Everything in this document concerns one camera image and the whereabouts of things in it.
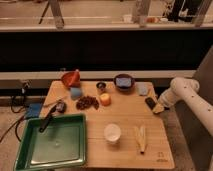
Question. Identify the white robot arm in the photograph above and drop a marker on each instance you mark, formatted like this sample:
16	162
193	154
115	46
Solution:
187	90

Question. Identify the dark bowl with blue cloth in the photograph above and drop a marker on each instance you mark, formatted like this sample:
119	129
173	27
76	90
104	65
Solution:
124	82

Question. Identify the pile of brown nuts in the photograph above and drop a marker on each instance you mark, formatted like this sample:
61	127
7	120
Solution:
86	102

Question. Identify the blue sponge block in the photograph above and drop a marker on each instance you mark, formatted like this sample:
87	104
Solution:
75	93

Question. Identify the small metal cup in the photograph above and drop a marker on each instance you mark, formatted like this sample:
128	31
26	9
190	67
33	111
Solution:
101	87

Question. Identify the orange apple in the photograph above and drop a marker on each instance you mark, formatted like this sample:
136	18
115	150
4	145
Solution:
105	99

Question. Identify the black handled brush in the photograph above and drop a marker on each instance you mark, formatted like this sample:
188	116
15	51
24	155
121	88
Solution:
58	107

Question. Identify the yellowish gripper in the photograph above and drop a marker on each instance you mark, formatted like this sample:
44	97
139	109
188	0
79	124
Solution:
158	108

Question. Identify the blue box on floor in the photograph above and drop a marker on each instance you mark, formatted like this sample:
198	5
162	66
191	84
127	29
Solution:
33	110

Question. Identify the black whiteboard eraser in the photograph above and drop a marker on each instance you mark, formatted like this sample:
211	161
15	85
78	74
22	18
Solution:
150	102

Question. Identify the green plastic tray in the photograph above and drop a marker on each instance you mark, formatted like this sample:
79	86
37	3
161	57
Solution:
62	144

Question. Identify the white plastic cup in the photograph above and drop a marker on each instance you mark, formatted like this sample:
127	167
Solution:
112	133

